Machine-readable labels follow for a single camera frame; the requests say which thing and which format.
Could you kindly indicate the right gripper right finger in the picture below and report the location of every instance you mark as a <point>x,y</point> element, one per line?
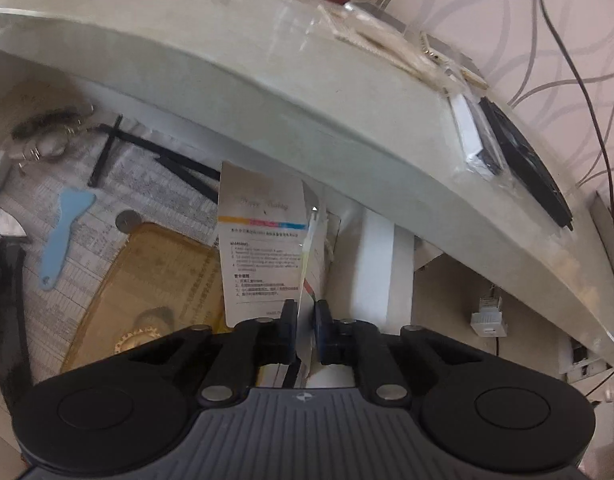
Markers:
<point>361,346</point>

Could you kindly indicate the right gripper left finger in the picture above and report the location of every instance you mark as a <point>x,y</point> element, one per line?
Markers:
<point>252,344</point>

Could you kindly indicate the white instruction card packet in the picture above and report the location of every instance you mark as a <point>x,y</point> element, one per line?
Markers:
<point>273,243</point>

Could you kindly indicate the silver coin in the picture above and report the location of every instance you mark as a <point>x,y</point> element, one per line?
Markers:
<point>127,221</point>

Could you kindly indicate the light blue plastic scraper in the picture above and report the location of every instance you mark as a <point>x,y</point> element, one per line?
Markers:
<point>72,204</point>

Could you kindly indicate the clear bag of toothpicks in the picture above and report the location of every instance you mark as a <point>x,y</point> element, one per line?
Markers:
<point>442,70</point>

